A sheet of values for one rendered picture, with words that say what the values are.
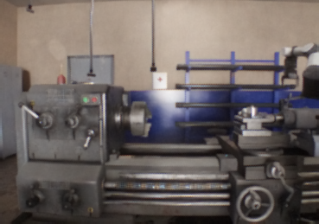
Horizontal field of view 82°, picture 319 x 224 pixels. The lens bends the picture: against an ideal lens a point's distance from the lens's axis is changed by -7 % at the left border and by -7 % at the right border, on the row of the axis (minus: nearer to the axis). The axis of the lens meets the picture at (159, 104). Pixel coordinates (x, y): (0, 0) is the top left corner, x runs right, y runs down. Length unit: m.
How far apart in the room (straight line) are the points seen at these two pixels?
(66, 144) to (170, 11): 3.98
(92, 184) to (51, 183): 0.25
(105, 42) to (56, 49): 1.19
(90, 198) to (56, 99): 0.63
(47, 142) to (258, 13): 4.84
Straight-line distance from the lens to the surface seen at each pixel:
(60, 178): 1.32
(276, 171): 1.19
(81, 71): 4.84
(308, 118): 1.71
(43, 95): 1.41
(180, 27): 4.69
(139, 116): 1.34
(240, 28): 4.97
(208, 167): 1.31
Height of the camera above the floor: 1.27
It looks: 3 degrees down
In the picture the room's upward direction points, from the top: straight up
